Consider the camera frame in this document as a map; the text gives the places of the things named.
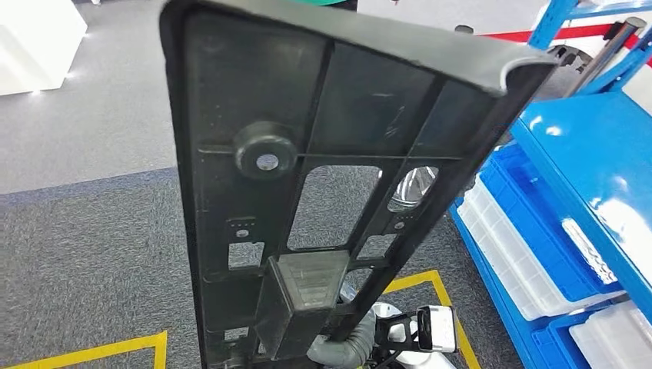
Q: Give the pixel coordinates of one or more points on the black plastic panel part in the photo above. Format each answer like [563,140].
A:
[254,76]

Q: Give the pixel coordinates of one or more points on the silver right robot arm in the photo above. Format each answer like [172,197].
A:
[351,346]

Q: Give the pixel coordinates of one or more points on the blue metal shelf rack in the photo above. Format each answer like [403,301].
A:
[586,153]

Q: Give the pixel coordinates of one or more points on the chrome stanchion base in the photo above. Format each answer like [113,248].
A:
[410,191]

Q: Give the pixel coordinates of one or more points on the red barrier belt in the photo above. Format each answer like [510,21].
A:
[514,35]

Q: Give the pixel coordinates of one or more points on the white display plinth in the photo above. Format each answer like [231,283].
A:
[35,46]

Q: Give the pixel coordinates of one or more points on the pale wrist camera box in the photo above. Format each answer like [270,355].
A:
[440,328]

